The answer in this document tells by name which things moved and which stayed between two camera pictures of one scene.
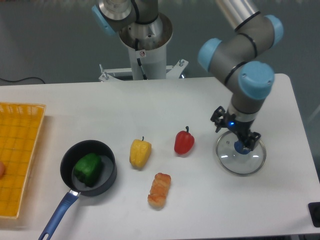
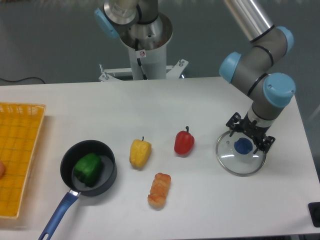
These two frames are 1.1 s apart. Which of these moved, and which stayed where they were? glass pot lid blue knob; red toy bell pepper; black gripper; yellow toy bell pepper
Moved: black gripper
Stayed: red toy bell pepper; glass pot lid blue knob; yellow toy bell pepper
